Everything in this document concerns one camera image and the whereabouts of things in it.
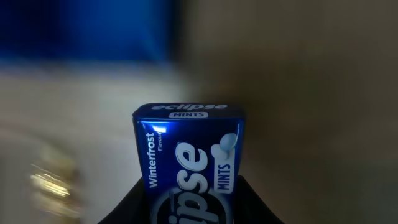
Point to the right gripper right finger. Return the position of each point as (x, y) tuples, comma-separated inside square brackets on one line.
[(252, 211)]

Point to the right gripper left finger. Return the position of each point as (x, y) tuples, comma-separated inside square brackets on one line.
[(133, 211)]

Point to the blue candy pack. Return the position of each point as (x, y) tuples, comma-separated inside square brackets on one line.
[(186, 155)]

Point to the gold candy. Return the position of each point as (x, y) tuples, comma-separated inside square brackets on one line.
[(49, 185)]

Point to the blue tray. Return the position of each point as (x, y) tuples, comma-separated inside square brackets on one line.
[(93, 28)]

